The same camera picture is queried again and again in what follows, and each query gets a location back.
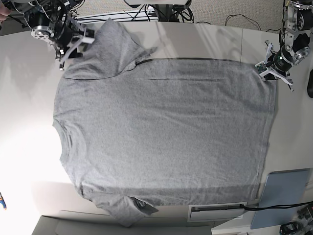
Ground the blue grey tablet pad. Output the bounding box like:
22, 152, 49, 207
250, 168, 311, 230

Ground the grey T-shirt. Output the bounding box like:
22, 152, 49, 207
53, 20, 276, 227

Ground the white cable slot tray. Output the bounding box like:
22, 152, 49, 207
187, 202, 247, 223

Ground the central camera mount stand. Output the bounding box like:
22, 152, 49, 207
124, 0, 194, 23

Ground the colourful tool at edge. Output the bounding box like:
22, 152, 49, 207
0, 193, 7, 210

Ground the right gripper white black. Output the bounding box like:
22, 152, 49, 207
55, 18, 95, 70

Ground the black device bottom right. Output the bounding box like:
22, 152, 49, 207
279, 221, 303, 235

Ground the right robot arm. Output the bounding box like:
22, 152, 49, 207
3, 0, 95, 70

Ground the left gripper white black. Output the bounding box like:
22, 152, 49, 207
255, 40, 294, 92

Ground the black cable on table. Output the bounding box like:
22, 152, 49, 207
239, 202, 313, 212

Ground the black object right edge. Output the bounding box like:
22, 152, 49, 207
307, 70, 313, 99

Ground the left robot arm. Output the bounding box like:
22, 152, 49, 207
255, 0, 313, 91

